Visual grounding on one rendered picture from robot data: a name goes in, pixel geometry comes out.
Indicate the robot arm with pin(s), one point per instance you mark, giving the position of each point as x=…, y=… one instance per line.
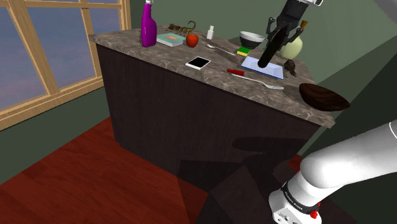
x=341, y=167

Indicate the black long cylinder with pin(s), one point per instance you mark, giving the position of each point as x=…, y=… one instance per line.
x=268, y=54

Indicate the dark skull figure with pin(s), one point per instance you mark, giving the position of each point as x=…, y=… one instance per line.
x=290, y=66

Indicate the dark brown wooden bowl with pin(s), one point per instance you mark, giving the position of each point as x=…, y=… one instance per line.
x=322, y=99

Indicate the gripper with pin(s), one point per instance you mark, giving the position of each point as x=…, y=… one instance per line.
x=291, y=15

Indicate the white phone with black screen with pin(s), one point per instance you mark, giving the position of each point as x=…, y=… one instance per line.
x=198, y=63

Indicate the silver spoon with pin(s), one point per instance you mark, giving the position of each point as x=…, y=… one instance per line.
x=211, y=46

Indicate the silver fork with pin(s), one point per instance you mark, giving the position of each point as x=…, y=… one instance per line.
x=276, y=87

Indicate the wooden-framed window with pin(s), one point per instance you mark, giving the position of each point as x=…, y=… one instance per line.
x=62, y=46

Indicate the pale green vase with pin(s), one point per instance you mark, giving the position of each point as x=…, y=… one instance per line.
x=294, y=49

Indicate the yellow and green sponge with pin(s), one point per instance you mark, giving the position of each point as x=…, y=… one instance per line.
x=244, y=51

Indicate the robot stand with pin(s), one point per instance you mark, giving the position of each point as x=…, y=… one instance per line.
x=235, y=201

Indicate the small white bottle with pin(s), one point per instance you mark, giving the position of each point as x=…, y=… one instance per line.
x=210, y=33

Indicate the red apple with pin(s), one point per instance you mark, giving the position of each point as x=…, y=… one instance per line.
x=192, y=41

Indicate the pale blue square plate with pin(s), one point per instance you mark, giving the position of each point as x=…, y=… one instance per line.
x=274, y=71

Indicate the brown scorpion figure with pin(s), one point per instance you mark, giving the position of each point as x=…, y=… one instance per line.
x=180, y=29

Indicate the purple spray bottle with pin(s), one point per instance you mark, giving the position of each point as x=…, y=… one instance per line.
x=149, y=31

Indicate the dark kitchen island cabinet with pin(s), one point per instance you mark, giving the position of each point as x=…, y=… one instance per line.
x=173, y=124

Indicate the white and dark bowl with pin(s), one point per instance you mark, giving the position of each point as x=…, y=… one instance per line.
x=249, y=42

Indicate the teal book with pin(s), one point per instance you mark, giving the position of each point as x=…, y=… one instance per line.
x=170, y=39

